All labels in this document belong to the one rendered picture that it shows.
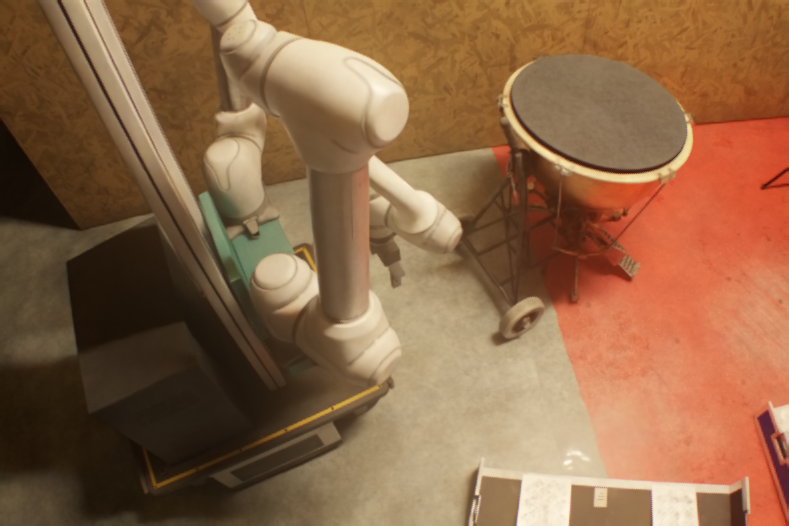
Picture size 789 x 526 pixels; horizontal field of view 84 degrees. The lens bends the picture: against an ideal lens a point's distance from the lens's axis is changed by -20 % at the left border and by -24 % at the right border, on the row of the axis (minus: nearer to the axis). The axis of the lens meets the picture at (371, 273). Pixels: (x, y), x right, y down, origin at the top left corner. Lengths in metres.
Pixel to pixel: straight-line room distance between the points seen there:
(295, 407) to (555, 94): 1.39
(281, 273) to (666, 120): 1.42
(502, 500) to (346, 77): 1.59
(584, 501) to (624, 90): 1.50
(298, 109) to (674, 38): 2.40
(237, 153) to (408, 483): 1.26
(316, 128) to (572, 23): 1.95
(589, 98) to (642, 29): 0.89
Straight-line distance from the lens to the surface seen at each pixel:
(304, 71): 0.76
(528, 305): 2.07
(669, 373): 2.33
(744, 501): 2.17
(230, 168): 1.54
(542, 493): 1.99
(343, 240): 0.92
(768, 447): 2.39
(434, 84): 2.53
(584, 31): 2.63
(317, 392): 1.80
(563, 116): 1.87
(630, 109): 1.99
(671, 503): 2.13
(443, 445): 2.03
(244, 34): 0.83
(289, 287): 1.20
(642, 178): 1.77
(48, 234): 3.41
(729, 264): 2.78
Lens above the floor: 1.96
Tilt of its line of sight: 55 degrees down
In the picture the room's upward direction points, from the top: 11 degrees counter-clockwise
